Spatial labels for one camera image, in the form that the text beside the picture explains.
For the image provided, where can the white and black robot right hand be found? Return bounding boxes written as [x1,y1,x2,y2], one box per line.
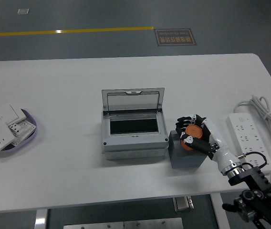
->
[175,114,243,174]

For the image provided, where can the orange cylinder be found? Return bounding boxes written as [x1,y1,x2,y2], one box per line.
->
[180,124,203,151]

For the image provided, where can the grey cube with round hole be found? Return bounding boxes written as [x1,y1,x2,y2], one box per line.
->
[168,130,210,169]

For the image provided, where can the white table leg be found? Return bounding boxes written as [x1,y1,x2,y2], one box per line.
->
[210,193,230,229]
[34,209,48,229]

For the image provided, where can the brown floor sign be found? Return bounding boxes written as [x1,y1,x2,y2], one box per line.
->
[154,28,198,47]

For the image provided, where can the purple plastic tray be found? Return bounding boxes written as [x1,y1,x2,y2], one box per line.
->
[0,108,39,151]

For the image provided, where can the white perforated socket backplate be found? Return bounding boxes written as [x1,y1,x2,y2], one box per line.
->
[11,118,36,146]

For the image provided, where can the yellow floor tape line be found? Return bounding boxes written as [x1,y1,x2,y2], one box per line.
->
[0,26,154,38]

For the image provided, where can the small white socket insert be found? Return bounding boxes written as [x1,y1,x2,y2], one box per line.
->
[8,123,23,137]

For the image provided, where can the white power cord with plug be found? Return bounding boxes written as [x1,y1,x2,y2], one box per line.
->
[232,94,271,191]

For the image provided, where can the grey metal under-table bracket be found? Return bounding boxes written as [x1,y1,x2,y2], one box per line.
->
[173,196,195,212]

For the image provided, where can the grey plastic enclosure box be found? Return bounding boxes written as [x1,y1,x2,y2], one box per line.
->
[101,111,169,161]

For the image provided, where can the metal base plate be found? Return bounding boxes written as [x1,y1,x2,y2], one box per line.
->
[63,217,184,229]

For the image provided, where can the white wall switch plate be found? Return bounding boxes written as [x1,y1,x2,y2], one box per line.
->
[0,104,28,125]

